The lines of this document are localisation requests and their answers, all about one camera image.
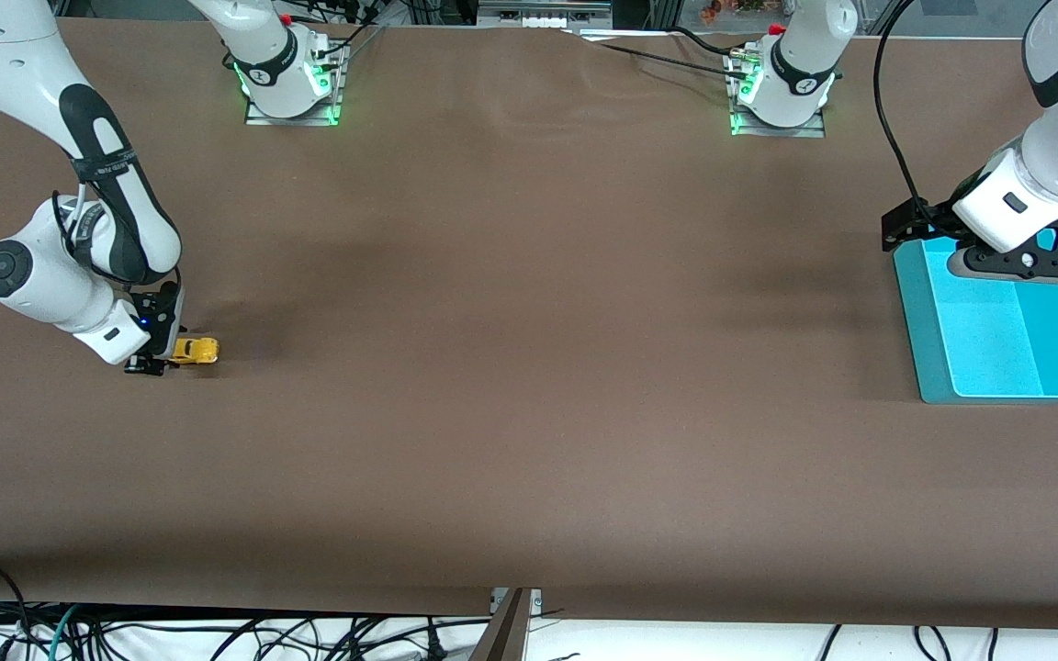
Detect teal floor cable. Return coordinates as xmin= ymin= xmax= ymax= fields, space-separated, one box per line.
xmin=49 ymin=603 xmax=82 ymax=661

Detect long black table cable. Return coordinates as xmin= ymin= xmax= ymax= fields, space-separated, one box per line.
xmin=562 ymin=29 xmax=755 ymax=84

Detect brown table cover sheet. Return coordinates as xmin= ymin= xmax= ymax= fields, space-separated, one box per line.
xmin=0 ymin=17 xmax=1058 ymax=633

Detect black base connector cable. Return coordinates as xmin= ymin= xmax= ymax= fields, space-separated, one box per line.
xmin=313 ymin=0 xmax=385 ymax=65

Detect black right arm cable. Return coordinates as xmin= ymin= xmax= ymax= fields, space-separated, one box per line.
xmin=50 ymin=179 xmax=186 ymax=297

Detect grey equipment box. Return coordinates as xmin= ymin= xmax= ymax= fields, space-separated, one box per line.
xmin=477 ymin=0 xmax=614 ymax=28

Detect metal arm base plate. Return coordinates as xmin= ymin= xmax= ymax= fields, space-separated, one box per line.
xmin=729 ymin=50 xmax=828 ymax=139
xmin=244 ymin=41 xmax=343 ymax=127

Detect turquoise plastic bin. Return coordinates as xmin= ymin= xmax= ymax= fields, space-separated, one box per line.
xmin=892 ymin=231 xmax=1058 ymax=405

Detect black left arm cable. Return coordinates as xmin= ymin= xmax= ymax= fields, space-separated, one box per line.
xmin=872 ymin=0 xmax=957 ymax=240

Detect short black table cable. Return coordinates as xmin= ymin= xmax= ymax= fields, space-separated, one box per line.
xmin=671 ymin=26 xmax=750 ymax=58

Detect yellow beetle toy car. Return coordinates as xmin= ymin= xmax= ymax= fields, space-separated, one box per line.
xmin=171 ymin=336 xmax=220 ymax=366

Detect dark table support bar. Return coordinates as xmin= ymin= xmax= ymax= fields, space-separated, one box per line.
xmin=469 ymin=588 xmax=532 ymax=661

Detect orange decorative items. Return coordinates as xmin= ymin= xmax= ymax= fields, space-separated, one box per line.
xmin=699 ymin=0 xmax=769 ymax=24

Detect silver table bracket plate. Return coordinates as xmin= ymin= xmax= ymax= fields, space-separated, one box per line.
xmin=490 ymin=588 xmax=544 ymax=616

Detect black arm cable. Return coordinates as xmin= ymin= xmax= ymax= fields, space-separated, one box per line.
xmin=50 ymin=179 xmax=186 ymax=297
xmin=872 ymin=0 xmax=957 ymax=240

